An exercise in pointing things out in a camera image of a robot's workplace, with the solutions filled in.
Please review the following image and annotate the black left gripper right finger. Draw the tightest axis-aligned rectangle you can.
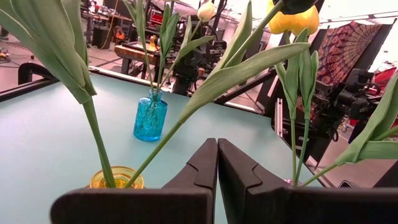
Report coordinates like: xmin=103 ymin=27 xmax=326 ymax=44
xmin=218 ymin=138 xmax=398 ymax=224

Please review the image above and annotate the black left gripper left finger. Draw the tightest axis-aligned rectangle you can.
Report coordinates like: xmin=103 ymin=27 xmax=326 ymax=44
xmin=50 ymin=138 xmax=218 ymax=224

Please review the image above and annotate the peach artificial tulip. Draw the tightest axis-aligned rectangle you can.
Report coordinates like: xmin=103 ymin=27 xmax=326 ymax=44
xmin=158 ymin=0 xmax=216 ymax=93
xmin=123 ymin=0 xmax=155 ymax=94
xmin=155 ymin=2 xmax=181 ymax=94

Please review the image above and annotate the yellow artificial tulip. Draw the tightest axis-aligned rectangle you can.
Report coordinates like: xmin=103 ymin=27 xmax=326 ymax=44
xmin=267 ymin=0 xmax=321 ymax=186
xmin=301 ymin=73 xmax=398 ymax=187
xmin=295 ymin=49 xmax=320 ymax=186

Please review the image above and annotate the yellow glass vase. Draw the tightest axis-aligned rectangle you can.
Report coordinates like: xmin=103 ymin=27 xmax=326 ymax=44
xmin=89 ymin=165 xmax=146 ymax=190

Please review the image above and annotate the blue glass vase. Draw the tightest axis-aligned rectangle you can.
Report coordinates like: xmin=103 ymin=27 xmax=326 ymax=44
xmin=132 ymin=89 xmax=169 ymax=142

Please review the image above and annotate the wooden workbench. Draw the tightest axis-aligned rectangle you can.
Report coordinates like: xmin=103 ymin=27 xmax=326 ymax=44
xmin=114 ymin=43 xmax=175 ymax=75

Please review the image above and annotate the teal table mat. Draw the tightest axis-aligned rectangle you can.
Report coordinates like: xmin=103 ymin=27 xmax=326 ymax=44
xmin=0 ymin=73 xmax=324 ymax=224

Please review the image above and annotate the red patterned tapestry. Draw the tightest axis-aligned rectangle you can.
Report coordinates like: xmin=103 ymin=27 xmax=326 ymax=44
xmin=315 ymin=21 xmax=385 ymax=86

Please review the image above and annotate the black background robot equipment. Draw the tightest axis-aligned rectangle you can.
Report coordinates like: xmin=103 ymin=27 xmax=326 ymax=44
xmin=310 ymin=68 xmax=383 ymax=141

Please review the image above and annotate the white metal bracket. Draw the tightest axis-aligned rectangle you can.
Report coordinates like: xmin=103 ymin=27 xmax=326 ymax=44
xmin=274 ymin=98 xmax=284 ymax=138

